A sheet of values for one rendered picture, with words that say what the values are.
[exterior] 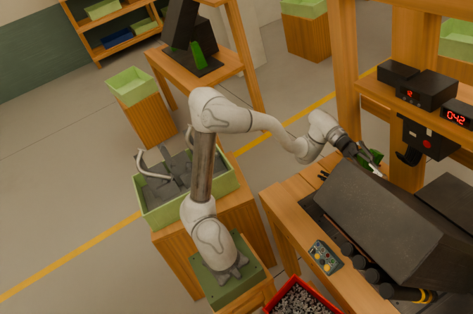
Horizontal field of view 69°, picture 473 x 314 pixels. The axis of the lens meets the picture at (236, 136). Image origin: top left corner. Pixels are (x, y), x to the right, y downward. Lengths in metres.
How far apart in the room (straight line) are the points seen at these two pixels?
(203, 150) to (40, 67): 6.62
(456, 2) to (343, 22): 0.58
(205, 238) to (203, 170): 0.29
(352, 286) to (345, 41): 1.11
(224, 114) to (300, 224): 0.82
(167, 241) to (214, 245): 0.73
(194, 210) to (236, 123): 0.55
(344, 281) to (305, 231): 0.31
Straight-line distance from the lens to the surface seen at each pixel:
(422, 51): 1.45
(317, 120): 1.66
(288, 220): 1.88
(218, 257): 1.60
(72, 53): 7.89
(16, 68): 7.92
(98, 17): 7.25
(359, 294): 1.66
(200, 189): 1.62
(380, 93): 1.51
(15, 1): 7.67
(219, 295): 1.71
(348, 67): 1.84
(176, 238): 2.25
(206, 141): 1.49
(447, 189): 1.55
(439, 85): 1.42
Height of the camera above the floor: 2.40
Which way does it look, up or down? 37 degrees down
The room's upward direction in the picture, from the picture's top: 19 degrees counter-clockwise
